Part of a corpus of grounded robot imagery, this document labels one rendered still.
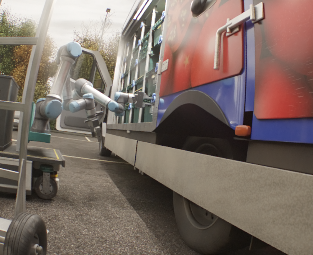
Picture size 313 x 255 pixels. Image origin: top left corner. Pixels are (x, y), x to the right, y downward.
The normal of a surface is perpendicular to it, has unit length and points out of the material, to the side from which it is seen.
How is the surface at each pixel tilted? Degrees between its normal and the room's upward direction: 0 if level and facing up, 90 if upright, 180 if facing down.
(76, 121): 90
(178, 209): 79
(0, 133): 90
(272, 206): 90
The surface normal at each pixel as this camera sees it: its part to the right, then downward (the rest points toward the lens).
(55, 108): 0.72, 0.19
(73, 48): 0.78, -0.06
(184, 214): -0.69, -0.51
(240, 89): -0.95, -0.12
